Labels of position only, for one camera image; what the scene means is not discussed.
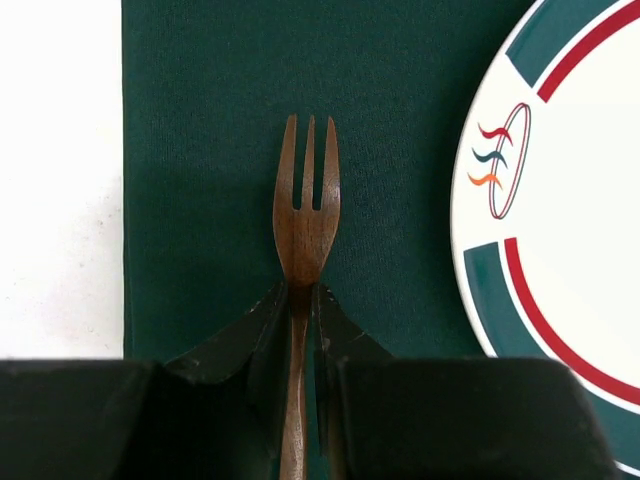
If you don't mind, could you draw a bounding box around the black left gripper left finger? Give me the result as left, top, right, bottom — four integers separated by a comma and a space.
1, 283, 288, 479

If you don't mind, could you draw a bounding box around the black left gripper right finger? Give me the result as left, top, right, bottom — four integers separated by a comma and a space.
311, 285, 620, 479

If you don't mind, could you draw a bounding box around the brown wooden fork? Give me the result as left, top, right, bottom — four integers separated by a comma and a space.
273, 114, 341, 479

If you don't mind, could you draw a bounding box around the white plate green red rim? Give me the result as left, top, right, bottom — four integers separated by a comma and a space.
450, 1, 639, 479

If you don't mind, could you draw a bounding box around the dark green cloth placemat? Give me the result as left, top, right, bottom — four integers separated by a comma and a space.
122, 1, 529, 361

